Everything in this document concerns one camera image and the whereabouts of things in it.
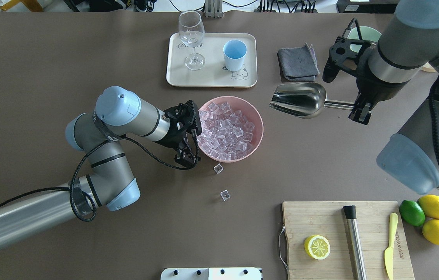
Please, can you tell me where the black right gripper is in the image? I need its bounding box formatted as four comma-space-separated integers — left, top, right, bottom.
348, 69, 402, 125

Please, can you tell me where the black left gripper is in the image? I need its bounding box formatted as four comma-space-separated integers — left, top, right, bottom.
153, 113, 201, 167

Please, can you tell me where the pink bowl of ice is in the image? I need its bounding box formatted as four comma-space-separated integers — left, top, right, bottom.
198, 96, 264, 163

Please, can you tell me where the steel ice scoop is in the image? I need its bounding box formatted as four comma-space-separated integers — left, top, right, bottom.
269, 82, 354, 119

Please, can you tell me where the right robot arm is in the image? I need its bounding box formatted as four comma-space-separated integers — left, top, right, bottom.
350, 0, 439, 194

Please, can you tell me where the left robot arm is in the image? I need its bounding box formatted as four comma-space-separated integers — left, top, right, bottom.
0, 86, 202, 250

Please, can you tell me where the loose ice cube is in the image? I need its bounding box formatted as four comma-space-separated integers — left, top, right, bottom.
213, 163, 224, 174
220, 189, 231, 201

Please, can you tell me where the blue plastic cup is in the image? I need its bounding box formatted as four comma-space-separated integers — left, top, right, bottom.
223, 40, 247, 72

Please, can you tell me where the grey folded cloth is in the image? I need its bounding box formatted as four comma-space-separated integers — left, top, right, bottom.
277, 44, 320, 82

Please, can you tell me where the green ceramic bowl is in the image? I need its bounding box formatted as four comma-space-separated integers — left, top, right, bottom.
348, 26, 381, 42

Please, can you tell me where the cream plastic tray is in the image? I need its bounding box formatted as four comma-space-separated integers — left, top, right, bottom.
166, 33, 258, 88

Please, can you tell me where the steel muddler black tip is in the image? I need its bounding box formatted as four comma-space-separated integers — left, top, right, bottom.
343, 205, 367, 280

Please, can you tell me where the green lime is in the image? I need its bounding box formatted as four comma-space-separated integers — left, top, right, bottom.
399, 200, 426, 227

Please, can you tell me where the bamboo cutting board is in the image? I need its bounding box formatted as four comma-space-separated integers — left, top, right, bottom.
282, 201, 399, 280

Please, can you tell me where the clear wine glass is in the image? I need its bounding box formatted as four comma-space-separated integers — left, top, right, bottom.
178, 10, 205, 71

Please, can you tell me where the yellow lemon half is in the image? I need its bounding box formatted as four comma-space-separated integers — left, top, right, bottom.
304, 234, 331, 260

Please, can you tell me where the yellow plastic knife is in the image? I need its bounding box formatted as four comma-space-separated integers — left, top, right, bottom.
383, 213, 399, 280

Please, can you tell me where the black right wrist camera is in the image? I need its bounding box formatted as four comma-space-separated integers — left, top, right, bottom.
322, 18, 376, 83

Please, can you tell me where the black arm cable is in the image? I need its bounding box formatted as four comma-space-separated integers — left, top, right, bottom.
0, 132, 200, 223

